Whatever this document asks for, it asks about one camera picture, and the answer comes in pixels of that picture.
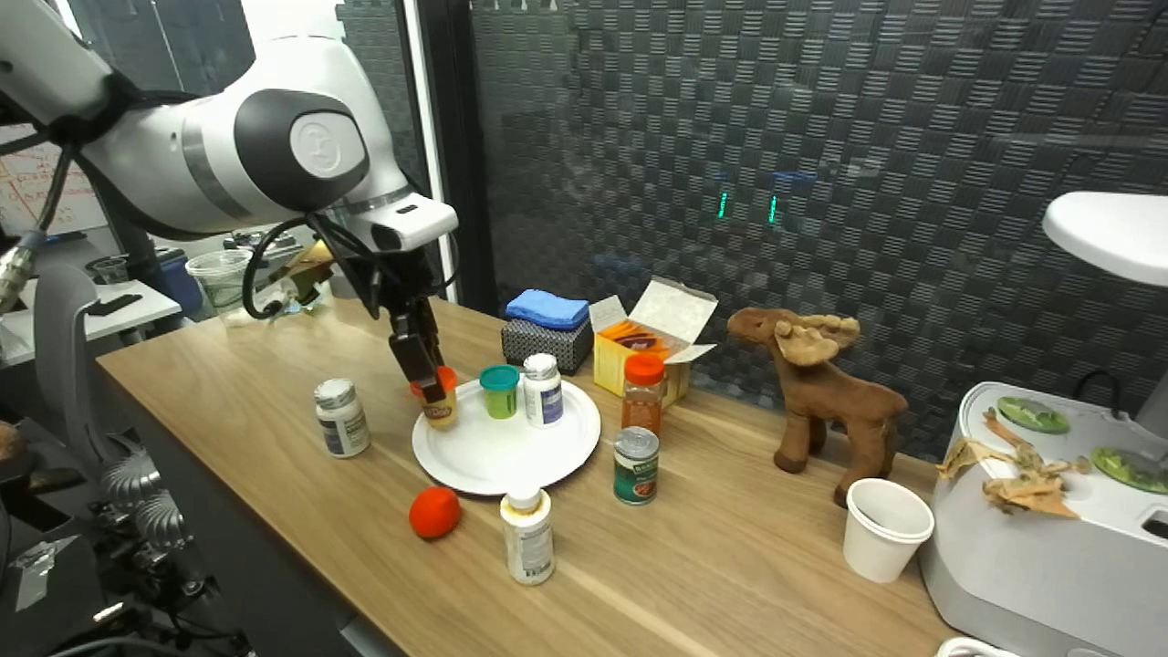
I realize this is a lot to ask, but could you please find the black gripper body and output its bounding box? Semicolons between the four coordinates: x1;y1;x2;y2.
343;238;444;322

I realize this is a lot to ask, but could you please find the small tub teal lid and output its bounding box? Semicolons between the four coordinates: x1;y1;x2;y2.
474;361;525;425

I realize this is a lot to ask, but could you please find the white pill bottle grey lid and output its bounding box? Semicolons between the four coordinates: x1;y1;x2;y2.
309;375;376;463

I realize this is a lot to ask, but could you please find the small white pill bottle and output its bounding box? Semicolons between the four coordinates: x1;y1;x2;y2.
520;352;567;431

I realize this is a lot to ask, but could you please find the orange strawberry toy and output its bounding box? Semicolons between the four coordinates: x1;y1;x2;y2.
407;486;469;549

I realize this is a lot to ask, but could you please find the spice bottle orange lid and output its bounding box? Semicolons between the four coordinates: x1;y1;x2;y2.
622;352;673;437

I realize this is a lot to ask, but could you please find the white paper plate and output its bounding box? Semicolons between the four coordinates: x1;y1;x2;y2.
407;372;606;502

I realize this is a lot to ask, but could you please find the flat card on wrist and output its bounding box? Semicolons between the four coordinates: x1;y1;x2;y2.
290;233;340;310

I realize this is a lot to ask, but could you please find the grey patterned block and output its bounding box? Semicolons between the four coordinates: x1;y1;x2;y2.
498;314;600;375

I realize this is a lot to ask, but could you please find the blue sponge cloth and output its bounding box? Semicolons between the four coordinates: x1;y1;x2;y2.
499;285;597;335

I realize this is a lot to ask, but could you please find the clear plastic container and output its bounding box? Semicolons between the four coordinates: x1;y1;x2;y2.
182;244;260;310

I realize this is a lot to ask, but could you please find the tall cream supplement bottle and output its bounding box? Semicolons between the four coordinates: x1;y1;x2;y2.
498;486;561;592

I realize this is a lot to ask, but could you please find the open yellow cardboard box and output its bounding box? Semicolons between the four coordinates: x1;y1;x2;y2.
584;274;724;406

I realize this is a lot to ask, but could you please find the green food can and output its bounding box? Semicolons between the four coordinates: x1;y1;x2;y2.
609;425;665;507

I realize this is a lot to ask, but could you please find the black tripod equipment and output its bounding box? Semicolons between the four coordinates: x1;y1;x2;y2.
0;413;251;657

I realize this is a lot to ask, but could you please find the white paper cup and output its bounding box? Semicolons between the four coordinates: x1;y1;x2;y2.
840;476;942;589

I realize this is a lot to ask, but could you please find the dried brown leaf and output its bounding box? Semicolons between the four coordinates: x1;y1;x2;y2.
938;411;1088;525

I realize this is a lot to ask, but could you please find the green round disc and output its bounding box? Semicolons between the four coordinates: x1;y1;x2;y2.
993;396;1078;437
1088;447;1168;497

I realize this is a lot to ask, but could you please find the white grey appliance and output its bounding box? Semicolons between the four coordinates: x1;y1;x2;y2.
915;375;1168;657

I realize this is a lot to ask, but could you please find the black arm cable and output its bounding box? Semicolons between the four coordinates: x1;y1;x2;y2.
236;212;371;324

